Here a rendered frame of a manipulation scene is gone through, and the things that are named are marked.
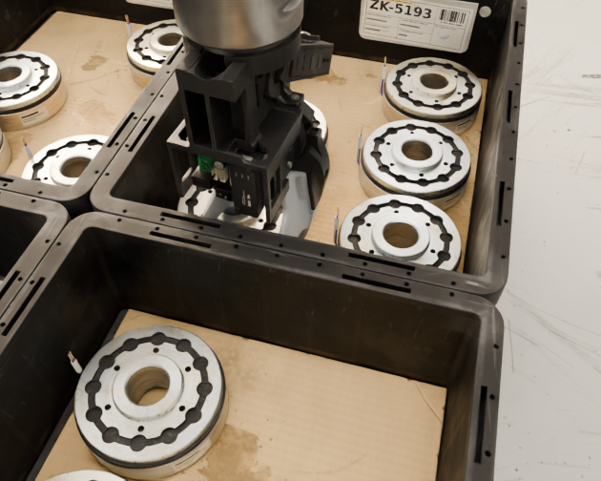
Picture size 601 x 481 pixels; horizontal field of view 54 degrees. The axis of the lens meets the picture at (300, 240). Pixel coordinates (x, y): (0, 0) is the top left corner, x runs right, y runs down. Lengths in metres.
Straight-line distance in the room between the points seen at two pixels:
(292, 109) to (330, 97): 0.28
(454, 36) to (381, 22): 0.08
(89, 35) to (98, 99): 0.14
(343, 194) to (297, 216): 0.11
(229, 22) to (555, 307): 0.49
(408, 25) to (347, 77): 0.09
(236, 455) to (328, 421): 0.07
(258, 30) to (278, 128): 0.08
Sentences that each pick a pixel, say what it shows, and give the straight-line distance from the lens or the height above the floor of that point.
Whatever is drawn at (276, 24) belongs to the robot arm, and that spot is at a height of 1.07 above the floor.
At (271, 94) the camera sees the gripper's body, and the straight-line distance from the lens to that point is 0.40.
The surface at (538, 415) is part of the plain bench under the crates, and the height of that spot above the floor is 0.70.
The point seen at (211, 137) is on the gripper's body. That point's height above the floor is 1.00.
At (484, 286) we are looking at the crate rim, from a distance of 0.40.
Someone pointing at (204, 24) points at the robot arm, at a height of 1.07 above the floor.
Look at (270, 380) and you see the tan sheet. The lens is 0.46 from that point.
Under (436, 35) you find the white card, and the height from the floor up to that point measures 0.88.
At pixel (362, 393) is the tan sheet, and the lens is 0.46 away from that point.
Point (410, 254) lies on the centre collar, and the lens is 0.48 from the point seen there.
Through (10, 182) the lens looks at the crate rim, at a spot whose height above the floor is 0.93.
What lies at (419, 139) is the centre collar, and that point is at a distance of 0.58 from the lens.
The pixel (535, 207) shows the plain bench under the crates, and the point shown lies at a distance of 0.79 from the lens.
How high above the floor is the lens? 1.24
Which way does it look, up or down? 51 degrees down
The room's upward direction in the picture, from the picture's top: straight up
